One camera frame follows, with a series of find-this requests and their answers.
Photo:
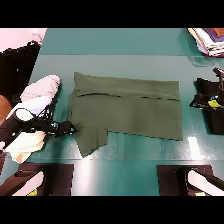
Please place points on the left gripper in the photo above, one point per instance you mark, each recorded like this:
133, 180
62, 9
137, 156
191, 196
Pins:
62, 128

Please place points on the green shirt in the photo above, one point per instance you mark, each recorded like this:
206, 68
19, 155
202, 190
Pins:
133, 110

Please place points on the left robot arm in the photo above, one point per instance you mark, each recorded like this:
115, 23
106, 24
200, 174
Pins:
20, 125

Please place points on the black garment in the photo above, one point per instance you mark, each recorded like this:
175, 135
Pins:
16, 70

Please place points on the heap of clothes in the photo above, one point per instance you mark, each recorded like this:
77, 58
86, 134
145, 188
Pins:
208, 40

